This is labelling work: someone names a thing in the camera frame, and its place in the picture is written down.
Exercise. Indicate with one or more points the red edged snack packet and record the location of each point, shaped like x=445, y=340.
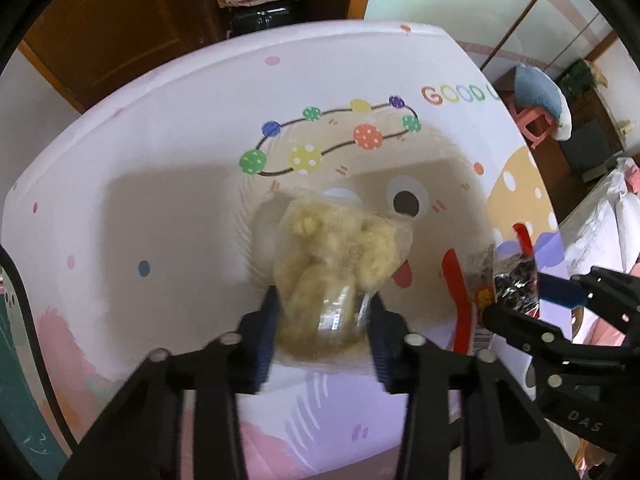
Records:
x=457, y=285

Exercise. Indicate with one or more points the floral pastel wardrobe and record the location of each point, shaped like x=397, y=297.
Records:
x=475, y=0

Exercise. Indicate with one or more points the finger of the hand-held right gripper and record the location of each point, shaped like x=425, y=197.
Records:
x=560, y=290
x=520, y=327

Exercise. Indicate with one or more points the white bedding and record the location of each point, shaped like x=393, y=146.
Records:
x=600, y=220

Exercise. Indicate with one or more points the yellow cake packet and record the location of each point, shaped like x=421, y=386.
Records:
x=325, y=260

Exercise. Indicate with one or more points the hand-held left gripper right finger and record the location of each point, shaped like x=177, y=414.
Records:
x=380, y=340

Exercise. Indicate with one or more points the brown wooden door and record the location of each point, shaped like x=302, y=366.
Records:
x=125, y=20

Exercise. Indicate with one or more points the dark wooden cabinet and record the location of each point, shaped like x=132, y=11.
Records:
x=590, y=140

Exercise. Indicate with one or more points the dark green bag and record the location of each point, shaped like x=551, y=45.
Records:
x=580, y=77

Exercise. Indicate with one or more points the black container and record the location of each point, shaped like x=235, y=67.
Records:
x=260, y=15

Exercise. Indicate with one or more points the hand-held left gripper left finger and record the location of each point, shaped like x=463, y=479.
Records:
x=265, y=330

